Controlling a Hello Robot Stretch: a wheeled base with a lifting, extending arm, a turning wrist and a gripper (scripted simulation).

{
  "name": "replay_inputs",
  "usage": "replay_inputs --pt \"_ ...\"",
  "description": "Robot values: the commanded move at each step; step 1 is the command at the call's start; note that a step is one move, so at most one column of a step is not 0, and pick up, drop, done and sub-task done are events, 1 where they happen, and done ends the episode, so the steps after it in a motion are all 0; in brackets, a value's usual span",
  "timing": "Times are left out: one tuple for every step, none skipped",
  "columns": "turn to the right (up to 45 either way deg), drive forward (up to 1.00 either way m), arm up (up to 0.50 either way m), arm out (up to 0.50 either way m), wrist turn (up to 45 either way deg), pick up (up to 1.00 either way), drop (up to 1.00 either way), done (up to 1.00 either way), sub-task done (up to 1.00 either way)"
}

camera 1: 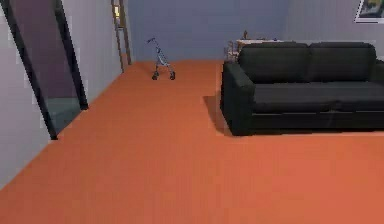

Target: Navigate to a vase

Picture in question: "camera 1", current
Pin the white framed wall picture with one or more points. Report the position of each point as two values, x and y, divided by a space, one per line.
370 10

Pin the black sofa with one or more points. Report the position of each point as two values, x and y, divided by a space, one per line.
300 96

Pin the black door frame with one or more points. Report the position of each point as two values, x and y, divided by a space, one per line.
71 63

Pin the white table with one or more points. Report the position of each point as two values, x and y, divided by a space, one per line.
253 41

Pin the small brown vase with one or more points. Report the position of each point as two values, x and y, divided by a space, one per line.
245 34

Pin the brown wooden chair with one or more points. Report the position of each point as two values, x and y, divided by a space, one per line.
230 51

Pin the grey wheeled walker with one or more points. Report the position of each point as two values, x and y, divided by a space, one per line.
162 61

